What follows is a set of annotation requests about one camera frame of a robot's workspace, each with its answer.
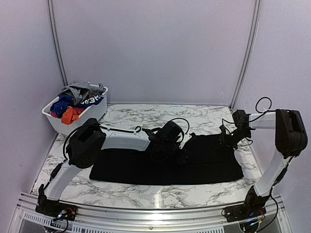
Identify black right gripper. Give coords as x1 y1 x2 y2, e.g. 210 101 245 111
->
214 128 250 151

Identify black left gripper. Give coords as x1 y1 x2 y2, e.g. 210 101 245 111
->
161 140 193 165

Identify black trousers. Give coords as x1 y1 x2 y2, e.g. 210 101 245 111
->
89 134 244 185

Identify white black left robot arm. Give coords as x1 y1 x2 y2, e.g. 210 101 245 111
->
37 118 192 216

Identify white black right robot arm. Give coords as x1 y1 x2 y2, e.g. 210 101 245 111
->
218 109 308 217

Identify white plastic laundry basket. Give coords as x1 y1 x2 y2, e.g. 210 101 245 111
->
41 86 108 135

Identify blue white printed garment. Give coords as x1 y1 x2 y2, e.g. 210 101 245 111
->
76 95 104 108

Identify orange garment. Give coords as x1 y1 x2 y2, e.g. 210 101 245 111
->
61 106 81 125

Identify grey garment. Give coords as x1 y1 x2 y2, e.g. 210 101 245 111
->
58 82 108 105

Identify royal blue garment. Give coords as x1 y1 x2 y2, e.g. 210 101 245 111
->
50 95 73 114

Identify pink garment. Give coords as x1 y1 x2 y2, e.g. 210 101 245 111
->
49 111 62 118

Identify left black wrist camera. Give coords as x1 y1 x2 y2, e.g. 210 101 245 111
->
156 121 185 143

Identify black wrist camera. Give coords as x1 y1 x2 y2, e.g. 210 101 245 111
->
232 110 250 128
156 121 185 143

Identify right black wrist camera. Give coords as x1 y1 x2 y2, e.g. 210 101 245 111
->
232 110 250 128

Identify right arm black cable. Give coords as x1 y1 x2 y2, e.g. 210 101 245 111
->
254 97 273 114

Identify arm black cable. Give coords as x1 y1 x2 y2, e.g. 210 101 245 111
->
254 97 273 114
63 123 102 161

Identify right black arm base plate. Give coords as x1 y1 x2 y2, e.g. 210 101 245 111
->
222 205 266 222

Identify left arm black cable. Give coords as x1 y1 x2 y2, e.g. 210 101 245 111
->
63 123 102 161

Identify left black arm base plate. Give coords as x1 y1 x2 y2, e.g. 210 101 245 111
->
35 202 77 221

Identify right aluminium frame post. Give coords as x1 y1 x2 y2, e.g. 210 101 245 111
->
229 0 262 110

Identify aluminium frame post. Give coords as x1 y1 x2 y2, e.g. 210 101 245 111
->
47 0 69 86
229 0 262 110

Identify left aluminium frame post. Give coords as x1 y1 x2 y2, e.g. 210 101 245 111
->
47 0 69 86

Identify aluminium front rail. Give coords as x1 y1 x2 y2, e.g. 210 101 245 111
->
9 191 292 233

